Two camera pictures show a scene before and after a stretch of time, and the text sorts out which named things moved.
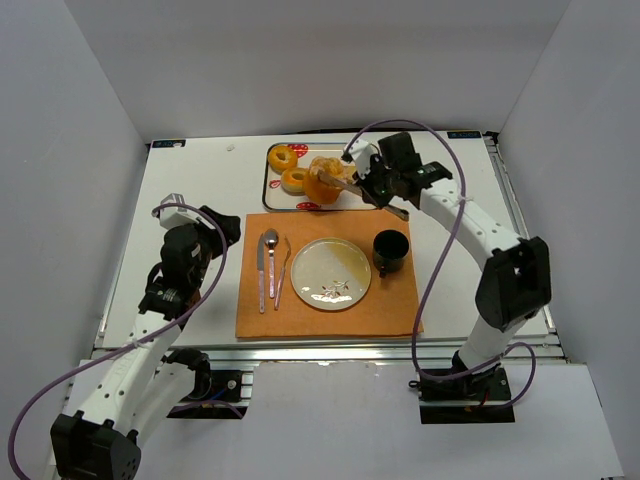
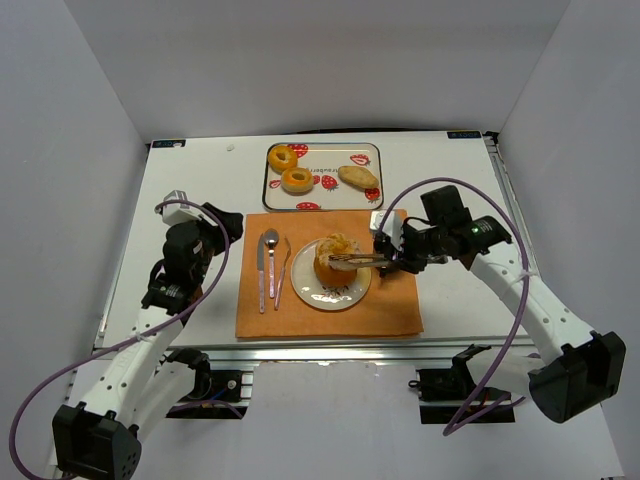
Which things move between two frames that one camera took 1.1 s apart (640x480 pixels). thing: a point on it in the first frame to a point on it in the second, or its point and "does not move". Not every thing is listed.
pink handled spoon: [271, 238] does not move
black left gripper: [215, 230] does not move
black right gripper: [373, 176] to [396, 253]
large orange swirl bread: [320, 190] to [333, 245]
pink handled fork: [282, 274] does not move
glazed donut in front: [293, 181] does not move
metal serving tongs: [401, 213] to [356, 261]
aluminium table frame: [351, 250] does not move
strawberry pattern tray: [274, 198] does not move
